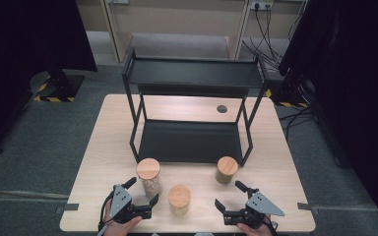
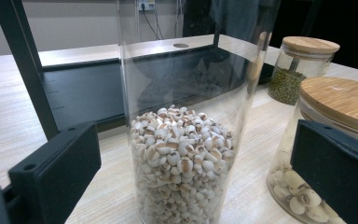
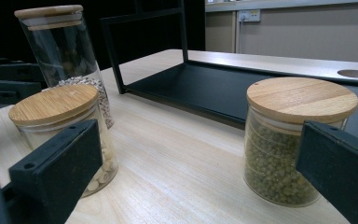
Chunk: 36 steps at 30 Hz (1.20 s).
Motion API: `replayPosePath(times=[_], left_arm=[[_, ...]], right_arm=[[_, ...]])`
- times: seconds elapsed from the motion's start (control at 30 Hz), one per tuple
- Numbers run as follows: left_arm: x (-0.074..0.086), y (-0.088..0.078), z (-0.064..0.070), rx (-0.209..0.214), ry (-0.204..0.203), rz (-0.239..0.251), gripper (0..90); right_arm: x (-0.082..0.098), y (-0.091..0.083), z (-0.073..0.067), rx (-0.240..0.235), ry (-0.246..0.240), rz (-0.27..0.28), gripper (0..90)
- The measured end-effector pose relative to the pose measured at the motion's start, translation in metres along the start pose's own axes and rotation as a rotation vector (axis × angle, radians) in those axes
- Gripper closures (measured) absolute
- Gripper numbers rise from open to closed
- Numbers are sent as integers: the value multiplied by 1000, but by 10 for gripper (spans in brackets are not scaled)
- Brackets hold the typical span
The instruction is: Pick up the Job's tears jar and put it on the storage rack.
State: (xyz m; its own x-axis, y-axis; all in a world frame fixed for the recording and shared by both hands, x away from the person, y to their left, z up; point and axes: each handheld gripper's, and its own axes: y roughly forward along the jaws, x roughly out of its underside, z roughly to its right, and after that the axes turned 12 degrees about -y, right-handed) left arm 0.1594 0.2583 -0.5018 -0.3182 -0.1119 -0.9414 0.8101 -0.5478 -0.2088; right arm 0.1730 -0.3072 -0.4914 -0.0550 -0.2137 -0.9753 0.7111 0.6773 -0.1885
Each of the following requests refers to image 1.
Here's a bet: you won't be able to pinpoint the grey floor cable cover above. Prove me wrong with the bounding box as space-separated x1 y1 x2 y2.
0 190 71 202

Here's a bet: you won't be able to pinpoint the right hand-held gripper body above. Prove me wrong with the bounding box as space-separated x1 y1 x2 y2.
222 187 286 230

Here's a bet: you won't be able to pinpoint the tall glass jar wooden lid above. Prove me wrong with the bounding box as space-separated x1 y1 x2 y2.
136 157 163 199

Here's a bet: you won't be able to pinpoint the black stand base striped tape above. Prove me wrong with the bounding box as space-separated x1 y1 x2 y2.
29 68 86 103
265 73 311 109

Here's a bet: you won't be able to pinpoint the person's left hand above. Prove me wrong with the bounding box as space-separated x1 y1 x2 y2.
102 199 144 236

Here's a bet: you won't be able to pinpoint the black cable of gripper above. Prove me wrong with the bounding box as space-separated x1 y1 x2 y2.
96 192 115 236
262 218 280 236

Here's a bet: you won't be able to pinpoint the black curtain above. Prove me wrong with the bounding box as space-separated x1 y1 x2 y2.
0 0 98 159
278 0 378 228

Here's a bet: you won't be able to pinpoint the short glass jar green contents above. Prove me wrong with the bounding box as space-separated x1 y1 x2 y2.
215 155 239 185

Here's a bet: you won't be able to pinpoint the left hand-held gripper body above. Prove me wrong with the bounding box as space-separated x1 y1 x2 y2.
108 184 154 225

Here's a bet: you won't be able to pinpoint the person's right hand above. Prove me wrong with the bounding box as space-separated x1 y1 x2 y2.
236 213 275 236

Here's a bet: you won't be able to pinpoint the white wall power outlet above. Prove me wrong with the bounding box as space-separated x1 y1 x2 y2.
249 0 275 11

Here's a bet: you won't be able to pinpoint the black floor cables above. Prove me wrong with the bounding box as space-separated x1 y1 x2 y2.
278 105 317 141

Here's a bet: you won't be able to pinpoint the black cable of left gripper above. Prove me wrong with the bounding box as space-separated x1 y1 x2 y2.
96 192 115 236

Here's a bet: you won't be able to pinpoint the bundle of black cables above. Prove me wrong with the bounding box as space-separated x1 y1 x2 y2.
241 3 304 71

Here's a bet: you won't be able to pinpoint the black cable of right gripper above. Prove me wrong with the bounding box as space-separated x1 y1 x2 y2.
262 218 280 236

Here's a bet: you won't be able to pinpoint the black metal two-tier rack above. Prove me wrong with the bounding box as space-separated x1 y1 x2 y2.
121 46 271 168

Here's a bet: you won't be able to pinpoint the short glass jar pale contents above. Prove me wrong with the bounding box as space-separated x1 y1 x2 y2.
167 184 192 216

